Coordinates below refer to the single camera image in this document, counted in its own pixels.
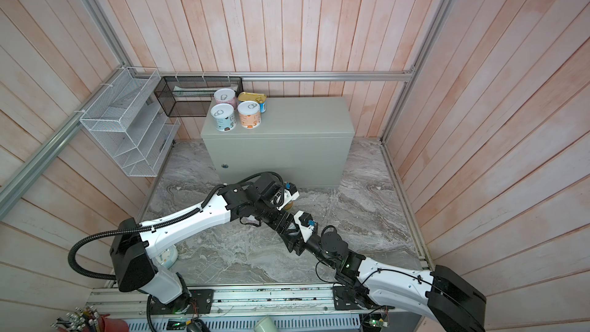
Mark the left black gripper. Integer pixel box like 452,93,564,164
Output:
252,197,300,236

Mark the orange label pull-tab can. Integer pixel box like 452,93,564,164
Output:
238,101,261,129

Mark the teal label can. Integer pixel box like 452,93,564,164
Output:
210,103,237,132

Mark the gold rectangular tin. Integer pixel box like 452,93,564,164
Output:
238,92,267,113

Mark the pink label can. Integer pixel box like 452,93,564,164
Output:
214,89,237,109

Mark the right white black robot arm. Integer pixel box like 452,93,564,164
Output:
277,223,486,331

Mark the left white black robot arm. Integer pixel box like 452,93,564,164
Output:
111,172,299,313

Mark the grey metal cabinet counter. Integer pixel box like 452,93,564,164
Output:
201,97,355,188

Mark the orange can white lid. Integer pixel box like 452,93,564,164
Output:
281,192,299,211

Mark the white cup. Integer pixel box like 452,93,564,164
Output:
254,316,279,332

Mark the red cup with tools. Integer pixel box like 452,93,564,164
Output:
51,307,130,332

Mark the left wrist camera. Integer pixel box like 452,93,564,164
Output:
280,182,300,208

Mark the aluminium front rail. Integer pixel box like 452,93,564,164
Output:
85,282,462,321

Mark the aluminium rail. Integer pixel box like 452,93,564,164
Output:
157,71,413,82
1,66,126,219
85,282,462,321

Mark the black mesh wall basket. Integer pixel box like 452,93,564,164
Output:
154,75,244,118

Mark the white wire mesh shelf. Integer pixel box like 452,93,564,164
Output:
80,67,180,178

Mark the aluminium back rail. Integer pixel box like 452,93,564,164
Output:
157,71,413,82

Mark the aluminium right post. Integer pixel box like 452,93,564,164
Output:
378,0,454,144

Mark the aluminium left rail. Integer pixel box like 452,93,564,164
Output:
1,66,126,219

